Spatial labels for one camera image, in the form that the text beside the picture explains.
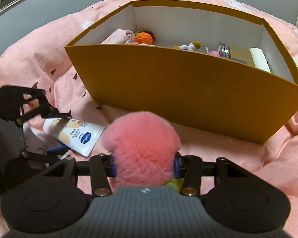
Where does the pink headband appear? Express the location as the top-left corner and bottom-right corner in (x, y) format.
(206, 47), (221, 57)

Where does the pink fluffy strawberry plush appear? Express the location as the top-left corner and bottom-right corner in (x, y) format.
(102, 111), (181, 186)

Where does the gold square gift box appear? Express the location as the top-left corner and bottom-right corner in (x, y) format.
(229, 46), (255, 67)

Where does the sailor bear plush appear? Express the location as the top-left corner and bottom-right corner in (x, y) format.
(173, 41), (201, 52)

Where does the long white cardboard box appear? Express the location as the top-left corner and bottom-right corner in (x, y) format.
(249, 47), (271, 73)

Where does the pink zip pouch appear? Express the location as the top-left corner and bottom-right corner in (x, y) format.
(101, 29), (135, 45)

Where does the orange cardboard storage box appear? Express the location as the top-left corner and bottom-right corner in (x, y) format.
(65, 0), (298, 144)

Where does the crochet orange red flower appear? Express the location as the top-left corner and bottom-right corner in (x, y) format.
(134, 31), (156, 45)

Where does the round floral compact mirror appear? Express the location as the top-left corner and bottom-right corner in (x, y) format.
(218, 42), (230, 59)

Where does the white floral tube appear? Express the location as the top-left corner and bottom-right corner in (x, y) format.
(43, 118), (105, 157)

